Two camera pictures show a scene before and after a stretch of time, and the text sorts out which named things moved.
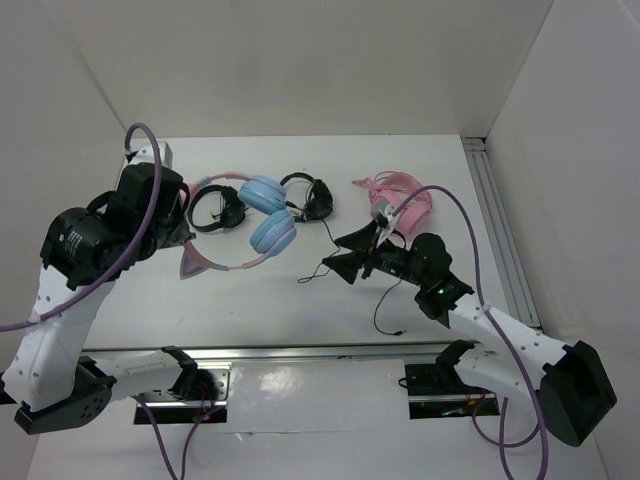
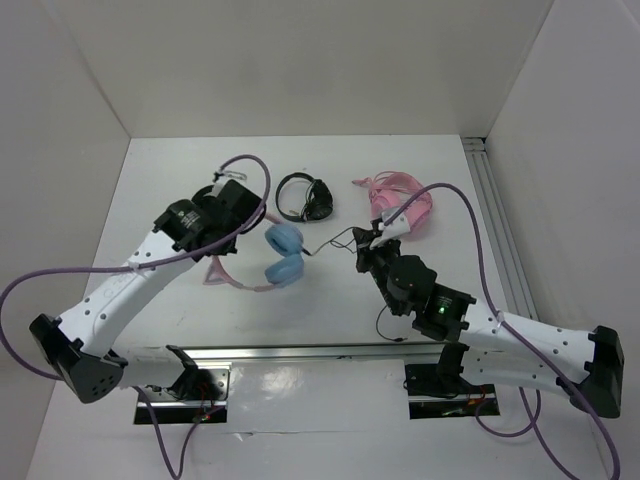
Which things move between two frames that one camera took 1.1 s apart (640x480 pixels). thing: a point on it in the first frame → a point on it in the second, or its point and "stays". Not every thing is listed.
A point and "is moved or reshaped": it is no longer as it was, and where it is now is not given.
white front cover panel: (366, 395) stays
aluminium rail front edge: (283, 352) stays
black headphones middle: (319, 200) stays
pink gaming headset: (394, 188) stays
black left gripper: (181, 233) → (201, 204)
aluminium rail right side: (502, 234) stays
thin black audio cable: (379, 299) is moved or reshaped
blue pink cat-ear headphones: (274, 231) → (286, 242)
